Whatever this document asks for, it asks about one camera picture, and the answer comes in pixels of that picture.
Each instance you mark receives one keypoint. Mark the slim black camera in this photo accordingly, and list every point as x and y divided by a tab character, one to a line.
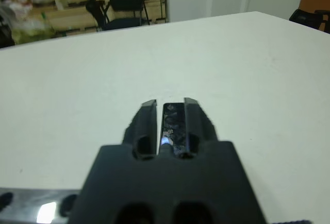
172	121

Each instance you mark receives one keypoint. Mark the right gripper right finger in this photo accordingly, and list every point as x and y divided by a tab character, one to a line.
201	126

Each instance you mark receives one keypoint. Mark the yellow green plastic bag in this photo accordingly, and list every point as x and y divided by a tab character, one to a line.
31	31

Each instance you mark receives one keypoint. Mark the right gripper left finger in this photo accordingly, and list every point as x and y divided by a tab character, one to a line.
144	131

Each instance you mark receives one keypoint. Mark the black office chair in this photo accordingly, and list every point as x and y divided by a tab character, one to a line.
309	18

